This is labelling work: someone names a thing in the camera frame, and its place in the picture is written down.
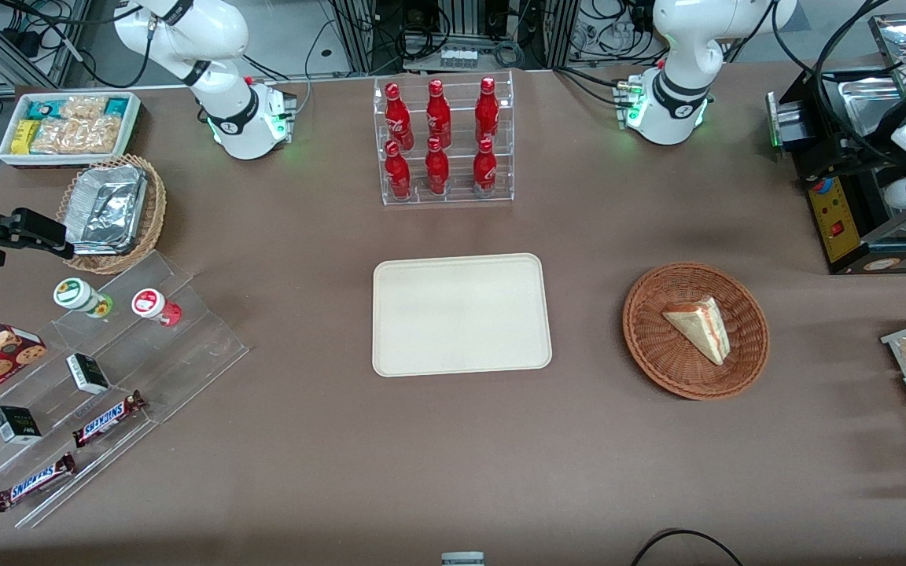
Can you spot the triangular sandwich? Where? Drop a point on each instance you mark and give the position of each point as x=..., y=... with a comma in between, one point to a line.
x=701, y=330

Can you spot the yellow snack pack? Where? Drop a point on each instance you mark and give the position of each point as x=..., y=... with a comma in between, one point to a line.
x=25, y=137

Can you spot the grey camera mount block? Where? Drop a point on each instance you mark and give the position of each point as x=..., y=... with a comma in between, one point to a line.
x=462, y=559

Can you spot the green label yogurt cup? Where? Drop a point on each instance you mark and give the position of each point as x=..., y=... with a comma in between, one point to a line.
x=75, y=295

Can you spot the light wicker basket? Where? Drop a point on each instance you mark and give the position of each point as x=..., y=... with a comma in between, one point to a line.
x=156, y=212

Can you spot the white power strip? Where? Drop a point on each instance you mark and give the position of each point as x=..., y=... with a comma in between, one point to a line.
x=458, y=57

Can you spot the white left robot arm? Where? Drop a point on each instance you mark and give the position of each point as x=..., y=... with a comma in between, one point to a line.
x=673, y=102

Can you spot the red cola bottle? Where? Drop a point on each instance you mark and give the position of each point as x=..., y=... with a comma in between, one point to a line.
x=487, y=114
x=398, y=118
x=398, y=174
x=437, y=171
x=484, y=171
x=438, y=116

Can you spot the clear acrylic bottle rack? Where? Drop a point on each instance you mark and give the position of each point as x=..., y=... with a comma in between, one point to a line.
x=457, y=200

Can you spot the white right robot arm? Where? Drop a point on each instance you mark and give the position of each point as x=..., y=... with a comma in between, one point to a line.
x=241, y=118

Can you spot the teal snack pack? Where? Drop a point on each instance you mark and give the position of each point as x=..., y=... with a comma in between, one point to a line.
x=46, y=109
x=117, y=107

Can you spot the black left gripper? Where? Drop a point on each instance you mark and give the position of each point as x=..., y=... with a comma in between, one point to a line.
x=851, y=155

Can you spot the clear acrylic stepped shelf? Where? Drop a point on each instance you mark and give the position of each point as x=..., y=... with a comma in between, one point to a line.
x=185, y=354

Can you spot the black food warmer cabinet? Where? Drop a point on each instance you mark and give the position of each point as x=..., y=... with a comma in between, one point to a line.
x=834, y=228

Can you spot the red label yogurt cup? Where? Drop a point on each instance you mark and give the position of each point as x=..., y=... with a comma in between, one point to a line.
x=150, y=304

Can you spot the cream plastic tray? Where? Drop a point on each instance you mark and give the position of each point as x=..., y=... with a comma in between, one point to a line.
x=461, y=314

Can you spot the round brown wicker basket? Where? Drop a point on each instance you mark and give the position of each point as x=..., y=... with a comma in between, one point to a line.
x=657, y=346

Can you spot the steel food pan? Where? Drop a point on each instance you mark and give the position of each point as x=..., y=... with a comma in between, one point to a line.
x=870, y=106

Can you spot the white rectangular snack bin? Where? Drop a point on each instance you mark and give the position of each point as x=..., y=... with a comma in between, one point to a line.
x=134, y=130

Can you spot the stacked aluminium foil trays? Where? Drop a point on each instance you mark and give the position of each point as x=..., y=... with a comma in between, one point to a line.
x=107, y=208

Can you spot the small black box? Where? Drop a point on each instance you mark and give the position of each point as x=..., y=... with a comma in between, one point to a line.
x=87, y=374
x=16, y=424

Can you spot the clear bag of crackers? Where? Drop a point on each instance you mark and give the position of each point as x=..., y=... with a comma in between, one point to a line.
x=79, y=135
x=83, y=108

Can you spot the Snickers chocolate bar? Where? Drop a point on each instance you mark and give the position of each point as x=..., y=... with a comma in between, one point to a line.
x=34, y=482
x=107, y=419

